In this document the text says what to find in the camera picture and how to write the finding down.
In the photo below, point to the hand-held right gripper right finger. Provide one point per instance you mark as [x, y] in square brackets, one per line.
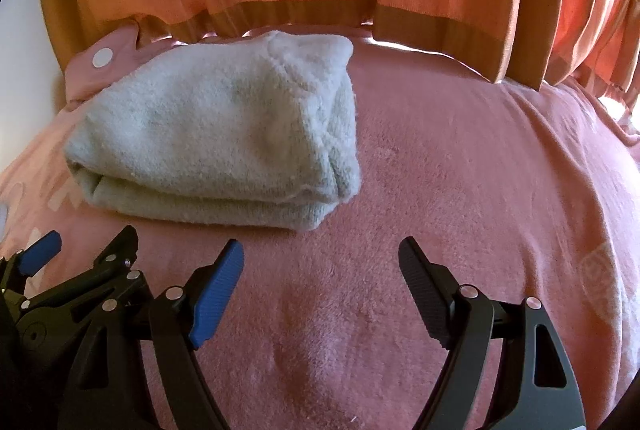
[425, 290]

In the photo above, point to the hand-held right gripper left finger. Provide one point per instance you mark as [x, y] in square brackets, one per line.
[217, 295]

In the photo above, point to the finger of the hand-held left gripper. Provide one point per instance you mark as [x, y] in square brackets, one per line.
[42, 250]
[117, 260]

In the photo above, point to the white fleece cloth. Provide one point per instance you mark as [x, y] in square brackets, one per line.
[210, 120]

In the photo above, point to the pink blanket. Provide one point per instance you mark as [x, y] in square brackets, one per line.
[450, 185]

